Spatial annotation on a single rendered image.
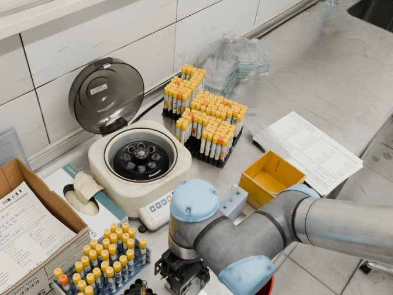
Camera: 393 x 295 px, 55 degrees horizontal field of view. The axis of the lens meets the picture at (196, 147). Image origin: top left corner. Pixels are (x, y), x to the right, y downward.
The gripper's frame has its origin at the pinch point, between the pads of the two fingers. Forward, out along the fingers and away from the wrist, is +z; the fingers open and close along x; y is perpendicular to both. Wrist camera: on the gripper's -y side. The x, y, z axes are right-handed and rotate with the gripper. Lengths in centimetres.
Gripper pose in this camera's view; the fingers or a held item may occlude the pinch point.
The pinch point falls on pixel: (187, 280)
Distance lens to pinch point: 91.2
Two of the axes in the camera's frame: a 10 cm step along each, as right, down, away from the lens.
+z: -0.9, 6.8, 7.3
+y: -6.7, 5.0, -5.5
